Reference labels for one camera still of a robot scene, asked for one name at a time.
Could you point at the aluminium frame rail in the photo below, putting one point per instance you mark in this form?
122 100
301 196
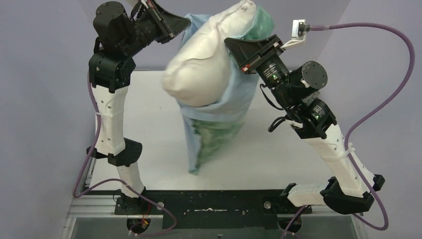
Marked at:
79 189

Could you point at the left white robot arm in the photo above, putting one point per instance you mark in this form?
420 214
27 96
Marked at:
120 37

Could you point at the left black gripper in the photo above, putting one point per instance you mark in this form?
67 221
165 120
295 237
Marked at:
158 21

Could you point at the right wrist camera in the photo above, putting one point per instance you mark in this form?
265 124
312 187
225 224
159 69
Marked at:
298 35

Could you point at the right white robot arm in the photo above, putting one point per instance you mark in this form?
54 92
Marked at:
351 189

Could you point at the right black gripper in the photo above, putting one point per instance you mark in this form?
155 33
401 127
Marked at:
243 51

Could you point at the green and blue pillowcase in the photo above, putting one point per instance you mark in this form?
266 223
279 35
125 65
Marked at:
211 128

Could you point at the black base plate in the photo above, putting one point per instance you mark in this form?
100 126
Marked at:
211 209

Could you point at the white pillow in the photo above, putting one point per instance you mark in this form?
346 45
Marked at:
199 73

